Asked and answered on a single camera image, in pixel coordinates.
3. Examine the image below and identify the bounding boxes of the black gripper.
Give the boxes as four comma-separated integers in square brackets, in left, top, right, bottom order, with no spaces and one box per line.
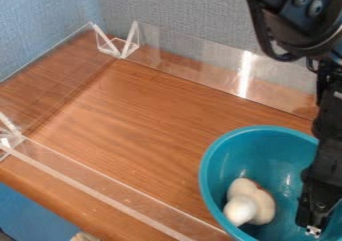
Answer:
[296,138,342,238]

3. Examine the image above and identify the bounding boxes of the white brown toy mushroom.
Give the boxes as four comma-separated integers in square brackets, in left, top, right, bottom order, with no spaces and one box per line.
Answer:
[223,178,275,227]

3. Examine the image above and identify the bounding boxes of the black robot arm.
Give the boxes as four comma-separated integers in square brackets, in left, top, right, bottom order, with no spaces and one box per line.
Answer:
[246,0,342,236]

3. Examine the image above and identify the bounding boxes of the blue plastic bowl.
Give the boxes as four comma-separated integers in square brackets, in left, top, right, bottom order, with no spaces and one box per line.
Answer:
[199,125,342,241]

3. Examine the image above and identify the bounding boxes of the clear acrylic front panel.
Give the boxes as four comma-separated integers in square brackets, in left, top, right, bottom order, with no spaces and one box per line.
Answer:
[0,111,229,241]

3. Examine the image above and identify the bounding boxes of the clear acrylic panel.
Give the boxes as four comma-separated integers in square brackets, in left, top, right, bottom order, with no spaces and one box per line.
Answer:
[0,21,118,96]
[0,111,229,241]
[123,21,318,120]

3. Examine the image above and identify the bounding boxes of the clear acrylic back panel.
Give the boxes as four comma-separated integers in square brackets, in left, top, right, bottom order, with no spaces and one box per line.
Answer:
[123,21,318,120]

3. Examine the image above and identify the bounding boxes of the clear acrylic left panel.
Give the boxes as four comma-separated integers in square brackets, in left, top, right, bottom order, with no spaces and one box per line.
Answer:
[0,21,118,96]

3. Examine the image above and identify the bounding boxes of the clear acrylic corner bracket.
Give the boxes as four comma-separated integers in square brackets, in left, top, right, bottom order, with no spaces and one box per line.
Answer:
[91,21,141,59]

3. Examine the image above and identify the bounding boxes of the black cable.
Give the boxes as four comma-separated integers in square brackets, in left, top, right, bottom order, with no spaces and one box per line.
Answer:
[246,0,300,63]

